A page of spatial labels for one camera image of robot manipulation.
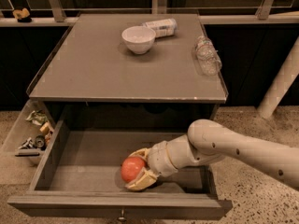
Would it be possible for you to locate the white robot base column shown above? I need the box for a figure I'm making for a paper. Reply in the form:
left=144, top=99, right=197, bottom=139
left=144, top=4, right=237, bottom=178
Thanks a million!
left=257, top=37, right=299, bottom=119

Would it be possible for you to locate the clear plastic water bottle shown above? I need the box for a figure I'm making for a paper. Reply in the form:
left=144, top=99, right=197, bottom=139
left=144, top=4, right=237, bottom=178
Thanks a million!
left=194, top=35, right=222, bottom=77

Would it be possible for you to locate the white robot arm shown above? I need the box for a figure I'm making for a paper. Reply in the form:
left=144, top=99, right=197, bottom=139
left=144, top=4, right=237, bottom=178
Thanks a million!
left=126, top=119, right=299, bottom=191

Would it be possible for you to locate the open grey top drawer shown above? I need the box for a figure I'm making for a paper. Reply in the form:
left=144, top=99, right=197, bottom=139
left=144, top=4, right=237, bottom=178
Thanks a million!
left=8, top=114, right=233, bottom=220

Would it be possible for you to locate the red apple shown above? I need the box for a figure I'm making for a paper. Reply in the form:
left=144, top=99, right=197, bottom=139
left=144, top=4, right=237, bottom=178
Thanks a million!
left=121, top=157, right=146, bottom=183

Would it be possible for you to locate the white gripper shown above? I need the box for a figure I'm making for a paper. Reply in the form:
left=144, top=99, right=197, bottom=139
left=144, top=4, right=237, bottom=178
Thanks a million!
left=125, top=141, right=178, bottom=191

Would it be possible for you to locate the grey cabinet with top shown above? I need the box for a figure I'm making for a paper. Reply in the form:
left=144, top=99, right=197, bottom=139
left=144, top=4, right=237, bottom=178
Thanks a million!
left=29, top=14, right=227, bottom=130

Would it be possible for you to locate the yellow sponge block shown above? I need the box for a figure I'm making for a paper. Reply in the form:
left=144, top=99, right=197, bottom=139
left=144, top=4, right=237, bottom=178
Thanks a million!
left=39, top=122, right=53, bottom=135

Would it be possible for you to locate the metal drawer knob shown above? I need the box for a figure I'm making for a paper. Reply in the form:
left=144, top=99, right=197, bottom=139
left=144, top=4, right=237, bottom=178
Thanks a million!
left=117, top=210, right=126, bottom=223

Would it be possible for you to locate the white snack package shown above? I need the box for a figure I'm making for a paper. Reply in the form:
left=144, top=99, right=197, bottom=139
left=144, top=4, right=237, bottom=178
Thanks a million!
left=143, top=19, right=178, bottom=38

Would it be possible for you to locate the yellow black object on ledge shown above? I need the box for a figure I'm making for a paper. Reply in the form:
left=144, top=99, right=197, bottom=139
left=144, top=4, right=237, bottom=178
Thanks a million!
left=12, top=7, right=32, bottom=22

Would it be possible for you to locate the green crumpled snack bag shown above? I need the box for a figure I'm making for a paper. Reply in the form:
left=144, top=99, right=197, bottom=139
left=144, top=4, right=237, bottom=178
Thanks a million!
left=25, top=110, right=48, bottom=126

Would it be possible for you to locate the white ceramic bowl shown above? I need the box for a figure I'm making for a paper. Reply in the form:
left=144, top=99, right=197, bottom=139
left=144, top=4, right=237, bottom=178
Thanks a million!
left=121, top=26, right=156, bottom=54

